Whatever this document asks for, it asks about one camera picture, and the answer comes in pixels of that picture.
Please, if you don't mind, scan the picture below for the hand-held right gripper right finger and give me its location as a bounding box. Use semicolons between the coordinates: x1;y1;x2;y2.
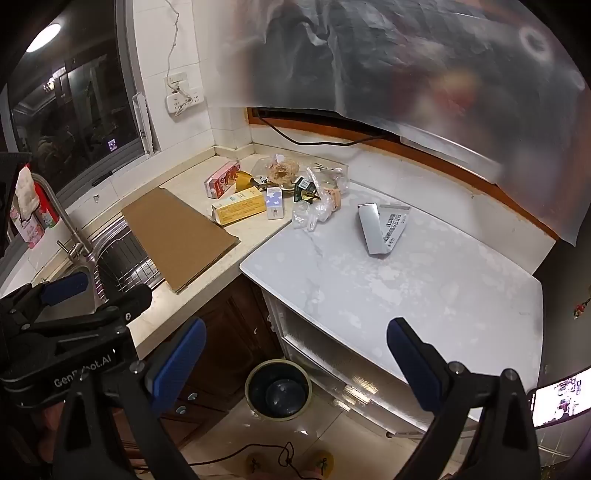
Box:
386;316;543;480

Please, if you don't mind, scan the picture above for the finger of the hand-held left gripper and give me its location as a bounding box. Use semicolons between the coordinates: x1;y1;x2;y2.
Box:
0;271;89;333
23;284;153;343

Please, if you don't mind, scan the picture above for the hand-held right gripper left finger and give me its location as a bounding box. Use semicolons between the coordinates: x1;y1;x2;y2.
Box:
51;318;207;480

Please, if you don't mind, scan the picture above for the beige round trash bin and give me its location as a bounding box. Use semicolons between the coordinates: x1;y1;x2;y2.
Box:
245;359;313;422

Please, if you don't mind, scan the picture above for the silver cardboard box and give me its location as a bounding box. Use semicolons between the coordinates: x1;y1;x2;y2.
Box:
356;203;393;256

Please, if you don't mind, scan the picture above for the yellow cardboard box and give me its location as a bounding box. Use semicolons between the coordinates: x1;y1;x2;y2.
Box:
211;190;267;226

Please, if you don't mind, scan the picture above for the dark green box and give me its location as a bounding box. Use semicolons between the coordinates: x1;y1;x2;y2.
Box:
292;176;319;204

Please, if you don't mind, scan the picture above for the steel faucet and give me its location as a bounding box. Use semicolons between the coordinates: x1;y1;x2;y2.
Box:
30;174;95;259

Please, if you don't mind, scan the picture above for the red white hanging bag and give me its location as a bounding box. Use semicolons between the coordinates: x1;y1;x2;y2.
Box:
9;208;44;250

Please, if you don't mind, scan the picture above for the brown wooden cabinet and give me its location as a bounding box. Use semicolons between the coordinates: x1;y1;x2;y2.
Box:
124;272;287;462

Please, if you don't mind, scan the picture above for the steel kitchen sink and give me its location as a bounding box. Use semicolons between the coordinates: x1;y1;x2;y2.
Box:
0;217;167;324

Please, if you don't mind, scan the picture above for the brown cardboard sheet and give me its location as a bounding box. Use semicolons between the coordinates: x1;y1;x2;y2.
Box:
121;187;241;294

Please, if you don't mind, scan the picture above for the printed paper leaflet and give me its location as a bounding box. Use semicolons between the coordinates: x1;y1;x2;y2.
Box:
376;205;411;252

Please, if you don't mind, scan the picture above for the lit phone screen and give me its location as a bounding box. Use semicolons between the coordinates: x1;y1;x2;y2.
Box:
526;367;591;430

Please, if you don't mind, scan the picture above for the pink cardboard box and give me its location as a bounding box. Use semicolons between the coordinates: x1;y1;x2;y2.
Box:
204;161;244;200

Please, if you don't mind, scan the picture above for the dark window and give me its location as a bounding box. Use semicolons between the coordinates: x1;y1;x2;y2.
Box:
0;0;160;222

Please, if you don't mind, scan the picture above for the small white blue box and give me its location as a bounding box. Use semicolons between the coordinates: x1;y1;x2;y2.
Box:
265;186;286;220

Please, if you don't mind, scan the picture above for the crumpled clear plastic bag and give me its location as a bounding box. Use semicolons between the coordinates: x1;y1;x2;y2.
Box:
291;185;349;232

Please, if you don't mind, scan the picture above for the plastic bag with brown food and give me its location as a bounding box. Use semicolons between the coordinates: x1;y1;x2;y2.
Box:
253;154;301;191

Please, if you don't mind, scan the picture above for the wire dish rack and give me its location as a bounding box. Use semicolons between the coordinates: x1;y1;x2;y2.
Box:
97;231;164;296

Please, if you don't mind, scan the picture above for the thin black cord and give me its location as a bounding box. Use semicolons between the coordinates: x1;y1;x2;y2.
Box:
180;440;333;480

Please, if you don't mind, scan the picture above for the white wall socket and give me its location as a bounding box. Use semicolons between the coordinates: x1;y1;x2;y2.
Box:
165;71;204;118

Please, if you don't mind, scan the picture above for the dark cable along counter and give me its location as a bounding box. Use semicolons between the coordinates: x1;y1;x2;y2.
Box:
252;108;393;146

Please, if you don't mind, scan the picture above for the white wall cable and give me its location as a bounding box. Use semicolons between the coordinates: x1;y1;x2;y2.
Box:
164;0;192;112

